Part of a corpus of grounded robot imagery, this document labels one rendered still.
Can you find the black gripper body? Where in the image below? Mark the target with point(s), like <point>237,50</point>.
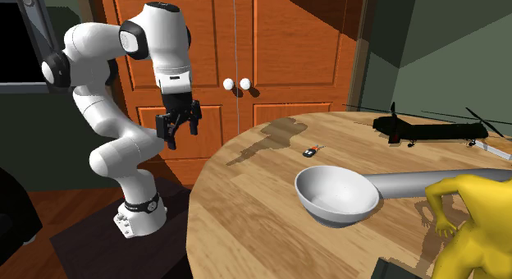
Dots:
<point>176,102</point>

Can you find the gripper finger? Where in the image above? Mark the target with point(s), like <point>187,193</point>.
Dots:
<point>195,116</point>
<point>166,128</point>

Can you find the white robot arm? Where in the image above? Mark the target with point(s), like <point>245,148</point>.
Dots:
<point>120,162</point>

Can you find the round wooden table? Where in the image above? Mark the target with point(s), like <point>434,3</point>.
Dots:
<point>256,214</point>

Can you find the orange wooden double door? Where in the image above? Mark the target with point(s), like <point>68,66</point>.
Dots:
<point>292,46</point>

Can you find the small black car key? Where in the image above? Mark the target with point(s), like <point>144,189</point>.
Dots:
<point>310,152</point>

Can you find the dark robot stand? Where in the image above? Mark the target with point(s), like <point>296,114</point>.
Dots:
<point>104,254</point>

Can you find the grey ladle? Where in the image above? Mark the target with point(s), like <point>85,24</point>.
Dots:
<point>340,190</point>

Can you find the black bulky object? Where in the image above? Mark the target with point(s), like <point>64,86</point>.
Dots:
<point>16,218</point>

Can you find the black toy helicopter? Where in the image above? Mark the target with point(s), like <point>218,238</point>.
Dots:
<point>436,132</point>

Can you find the dark box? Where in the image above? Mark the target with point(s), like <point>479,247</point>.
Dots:
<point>394,270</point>

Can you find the white bar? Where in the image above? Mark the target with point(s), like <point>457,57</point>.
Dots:
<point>494,149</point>

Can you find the yellow figure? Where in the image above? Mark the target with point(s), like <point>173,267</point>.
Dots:
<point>484,230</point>

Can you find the black window with grey frame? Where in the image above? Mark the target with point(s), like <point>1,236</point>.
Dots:
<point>16,46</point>

